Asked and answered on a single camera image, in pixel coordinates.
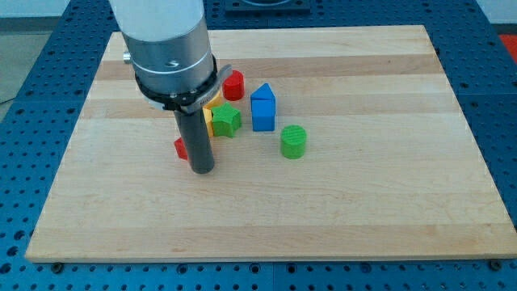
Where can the light wooden board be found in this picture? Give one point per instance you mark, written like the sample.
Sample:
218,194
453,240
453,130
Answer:
391,169

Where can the green cylinder block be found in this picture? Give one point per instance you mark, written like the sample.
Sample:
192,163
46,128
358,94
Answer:
293,140

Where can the yellow block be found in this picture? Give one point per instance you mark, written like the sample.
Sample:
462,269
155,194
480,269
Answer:
216,101

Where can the blue cube block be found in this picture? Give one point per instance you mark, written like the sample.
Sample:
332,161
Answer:
263,115

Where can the red cylinder block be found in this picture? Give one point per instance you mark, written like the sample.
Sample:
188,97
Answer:
234,86

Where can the small red block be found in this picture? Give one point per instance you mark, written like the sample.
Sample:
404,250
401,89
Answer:
180,148

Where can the green star block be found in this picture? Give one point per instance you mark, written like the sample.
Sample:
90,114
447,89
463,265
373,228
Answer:
226,120

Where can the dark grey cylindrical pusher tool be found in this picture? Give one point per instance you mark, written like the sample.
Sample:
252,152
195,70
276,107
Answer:
194,133

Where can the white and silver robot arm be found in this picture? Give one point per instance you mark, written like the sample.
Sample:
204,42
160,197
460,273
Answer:
170,52

